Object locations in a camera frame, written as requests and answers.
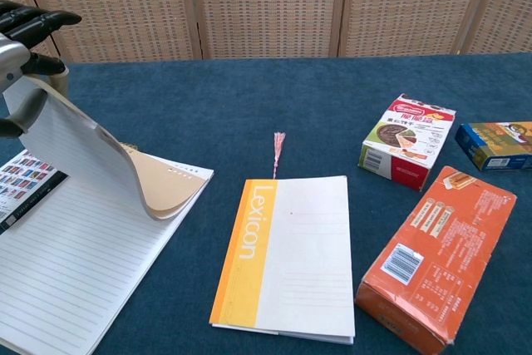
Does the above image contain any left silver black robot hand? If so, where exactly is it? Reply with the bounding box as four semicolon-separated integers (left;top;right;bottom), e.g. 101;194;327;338
0;0;83;140

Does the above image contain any large tan lined notepad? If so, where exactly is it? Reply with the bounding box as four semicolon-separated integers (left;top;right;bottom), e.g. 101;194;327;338
0;74;215;355

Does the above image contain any black box with picture grid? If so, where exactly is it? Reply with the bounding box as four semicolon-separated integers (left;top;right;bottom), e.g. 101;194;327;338
0;149;70;235

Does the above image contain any blue table mat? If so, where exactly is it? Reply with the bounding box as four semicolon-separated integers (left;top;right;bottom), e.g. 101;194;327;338
0;52;532;355

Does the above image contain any woven wooden folding screen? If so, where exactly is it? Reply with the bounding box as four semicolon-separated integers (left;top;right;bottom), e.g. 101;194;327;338
0;0;532;67

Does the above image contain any pink tassel bookmark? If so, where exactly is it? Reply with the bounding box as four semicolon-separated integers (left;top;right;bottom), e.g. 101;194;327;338
270;131;288;181

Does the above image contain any yellow white Lexicon notebook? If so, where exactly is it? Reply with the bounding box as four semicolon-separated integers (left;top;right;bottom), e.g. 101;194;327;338
209;175;357;346

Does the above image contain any red white cookie box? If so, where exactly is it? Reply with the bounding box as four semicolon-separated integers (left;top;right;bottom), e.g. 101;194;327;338
357;93;457;192

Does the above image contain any orange snack box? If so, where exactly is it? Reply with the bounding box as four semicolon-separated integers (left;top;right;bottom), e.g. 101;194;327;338
355;165;518;355

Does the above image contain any blue cartoon print box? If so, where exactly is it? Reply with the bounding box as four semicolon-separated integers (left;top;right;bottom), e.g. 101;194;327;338
454;121;532;172

